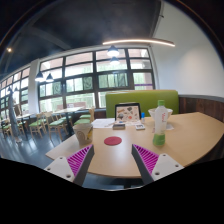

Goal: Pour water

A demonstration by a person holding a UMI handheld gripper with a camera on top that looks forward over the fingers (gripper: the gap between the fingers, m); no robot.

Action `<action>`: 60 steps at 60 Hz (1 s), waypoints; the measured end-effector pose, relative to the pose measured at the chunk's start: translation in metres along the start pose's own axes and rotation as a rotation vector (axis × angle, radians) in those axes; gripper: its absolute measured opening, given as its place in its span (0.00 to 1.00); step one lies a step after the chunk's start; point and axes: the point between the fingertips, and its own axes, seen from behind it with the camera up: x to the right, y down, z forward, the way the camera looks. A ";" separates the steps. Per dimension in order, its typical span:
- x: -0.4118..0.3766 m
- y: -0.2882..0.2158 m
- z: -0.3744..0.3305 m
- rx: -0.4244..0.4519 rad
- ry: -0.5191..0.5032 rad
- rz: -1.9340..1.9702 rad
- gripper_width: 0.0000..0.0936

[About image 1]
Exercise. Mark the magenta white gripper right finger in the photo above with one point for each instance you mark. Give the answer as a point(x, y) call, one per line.
point(152, 166)

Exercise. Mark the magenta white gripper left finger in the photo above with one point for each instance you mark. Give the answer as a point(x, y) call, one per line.
point(74, 167)

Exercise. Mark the patterned paper cup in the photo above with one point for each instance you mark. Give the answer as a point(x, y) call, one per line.
point(83, 133)

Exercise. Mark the small calculator device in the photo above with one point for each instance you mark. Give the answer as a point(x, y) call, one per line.
point(140, 127)

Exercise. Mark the wooden chair green seat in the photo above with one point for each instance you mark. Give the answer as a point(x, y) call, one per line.
point(54, 126)

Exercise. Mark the red round coaster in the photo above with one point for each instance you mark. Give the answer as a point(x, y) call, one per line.
point(112, 141)

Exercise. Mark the white papers on table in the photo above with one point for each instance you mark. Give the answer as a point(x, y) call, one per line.
point(103, 123)

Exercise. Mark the small blue bottle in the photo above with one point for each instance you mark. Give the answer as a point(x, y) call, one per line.
point(142, 117)

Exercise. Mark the clear bottle green cap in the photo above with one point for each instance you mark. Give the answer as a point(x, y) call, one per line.
point(160, 128)

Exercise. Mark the small black box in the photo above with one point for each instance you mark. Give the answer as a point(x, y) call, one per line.
point(118, 126)

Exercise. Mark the white bowl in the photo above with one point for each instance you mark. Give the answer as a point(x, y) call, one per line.
point(169, 113)

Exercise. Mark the background dining table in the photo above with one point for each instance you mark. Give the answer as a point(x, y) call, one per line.
point(66, 112)

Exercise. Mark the framed picture stand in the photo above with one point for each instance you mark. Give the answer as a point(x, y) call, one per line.
point(127, 112)

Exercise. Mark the wooden chair far left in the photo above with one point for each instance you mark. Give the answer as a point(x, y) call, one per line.
point(37, 127)

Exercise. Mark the green bench backrest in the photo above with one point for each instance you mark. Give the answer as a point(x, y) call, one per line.
point(146, 98)

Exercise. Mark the pendant lamp left pair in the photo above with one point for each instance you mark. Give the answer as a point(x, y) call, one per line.
point(39, 77)

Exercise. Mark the pendant lamp near right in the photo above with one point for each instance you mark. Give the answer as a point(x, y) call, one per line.
point(113, 51)

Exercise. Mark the curved ceiling light strip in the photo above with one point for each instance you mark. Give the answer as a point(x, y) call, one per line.
point(148, 41)

